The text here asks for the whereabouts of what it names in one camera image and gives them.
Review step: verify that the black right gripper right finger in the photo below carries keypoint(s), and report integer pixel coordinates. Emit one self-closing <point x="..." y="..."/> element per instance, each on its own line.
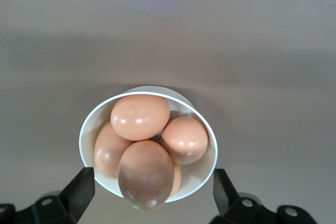
<point x="224" y="197"/>

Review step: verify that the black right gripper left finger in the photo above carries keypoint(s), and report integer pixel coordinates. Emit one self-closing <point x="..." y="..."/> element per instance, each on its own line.
<point x="78" y="197"/>

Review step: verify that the brown egg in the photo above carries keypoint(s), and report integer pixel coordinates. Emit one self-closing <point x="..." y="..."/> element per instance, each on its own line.
<point x="140" y="116"/>
<point x="145" y="174"/>
<point x="107" y="153"/>
<point x="177" y="179"/>
<point x="185" y="140"/>

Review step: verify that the white round bowl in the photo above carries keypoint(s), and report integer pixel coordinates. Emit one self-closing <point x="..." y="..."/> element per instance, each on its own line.
<point x="88" y="129"/>

